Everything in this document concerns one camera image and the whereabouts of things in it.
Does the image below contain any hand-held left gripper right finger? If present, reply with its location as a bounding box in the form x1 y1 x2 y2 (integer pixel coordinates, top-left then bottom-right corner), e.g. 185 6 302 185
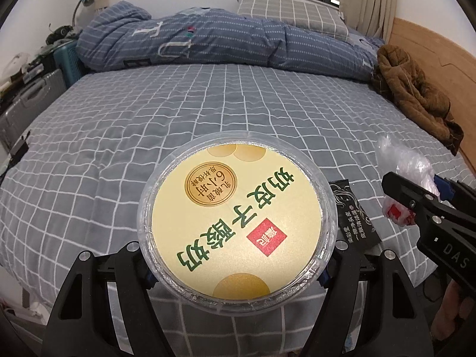
319 239 436 357

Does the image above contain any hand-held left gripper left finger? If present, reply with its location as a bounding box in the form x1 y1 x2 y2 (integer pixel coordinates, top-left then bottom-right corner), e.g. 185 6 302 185
45 241 161 357

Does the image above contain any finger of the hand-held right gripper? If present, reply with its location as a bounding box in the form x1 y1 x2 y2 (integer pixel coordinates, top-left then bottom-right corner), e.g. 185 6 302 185
434 176 476 214
381 172 442 213

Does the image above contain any white red plastic wrapper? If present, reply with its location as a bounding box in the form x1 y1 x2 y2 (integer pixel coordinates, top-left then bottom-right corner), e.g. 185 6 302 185
382 196 419 227

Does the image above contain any clear plastic bag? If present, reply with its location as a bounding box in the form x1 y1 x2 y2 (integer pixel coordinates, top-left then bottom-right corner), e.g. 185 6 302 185
375 132 441 200

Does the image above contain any yellow lidded yogurt cup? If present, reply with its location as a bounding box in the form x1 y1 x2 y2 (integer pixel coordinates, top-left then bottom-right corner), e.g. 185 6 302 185
136 131 339 313

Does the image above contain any person's right hand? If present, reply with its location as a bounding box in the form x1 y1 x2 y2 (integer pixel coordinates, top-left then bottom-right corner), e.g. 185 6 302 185
439 281 476 343

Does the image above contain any black sachet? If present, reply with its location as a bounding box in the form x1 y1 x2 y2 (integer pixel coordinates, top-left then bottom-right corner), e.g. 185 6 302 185
329 180 382 254

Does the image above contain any brown padded jacket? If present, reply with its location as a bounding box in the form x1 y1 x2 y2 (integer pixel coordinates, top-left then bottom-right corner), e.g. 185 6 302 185
371 44 465 156

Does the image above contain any grey checked bed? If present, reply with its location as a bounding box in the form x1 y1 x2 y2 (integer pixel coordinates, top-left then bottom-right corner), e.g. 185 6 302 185
0 63 476 315

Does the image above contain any wooden headboard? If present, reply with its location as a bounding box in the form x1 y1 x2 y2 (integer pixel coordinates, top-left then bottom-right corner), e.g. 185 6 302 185
387 16 476 175

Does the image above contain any black charger block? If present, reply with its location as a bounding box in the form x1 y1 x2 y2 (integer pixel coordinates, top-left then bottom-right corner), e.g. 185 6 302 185
9 130 31 161

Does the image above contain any grey suitcase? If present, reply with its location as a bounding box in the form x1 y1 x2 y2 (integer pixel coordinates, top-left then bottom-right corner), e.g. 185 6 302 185
0 68 68 154

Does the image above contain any beige curtain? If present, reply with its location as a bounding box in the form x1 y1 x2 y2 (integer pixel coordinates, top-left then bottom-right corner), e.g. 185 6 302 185
340 0 399 40

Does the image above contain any teal suitcase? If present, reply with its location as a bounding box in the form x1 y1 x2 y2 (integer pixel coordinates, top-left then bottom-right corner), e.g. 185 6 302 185
53 40 81 87

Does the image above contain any grey checked pillow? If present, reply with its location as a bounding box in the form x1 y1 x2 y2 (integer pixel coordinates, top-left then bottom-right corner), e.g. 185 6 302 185
237 0 350 43

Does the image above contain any white round appliance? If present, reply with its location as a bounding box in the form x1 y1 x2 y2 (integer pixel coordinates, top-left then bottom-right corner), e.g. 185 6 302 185
1 54 31 79

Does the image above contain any blue striped quilt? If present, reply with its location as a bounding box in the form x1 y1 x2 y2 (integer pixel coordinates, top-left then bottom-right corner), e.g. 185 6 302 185
76 1 386 81

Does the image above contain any black bag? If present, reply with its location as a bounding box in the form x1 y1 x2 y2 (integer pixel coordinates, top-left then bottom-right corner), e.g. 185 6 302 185
44 25 75 44

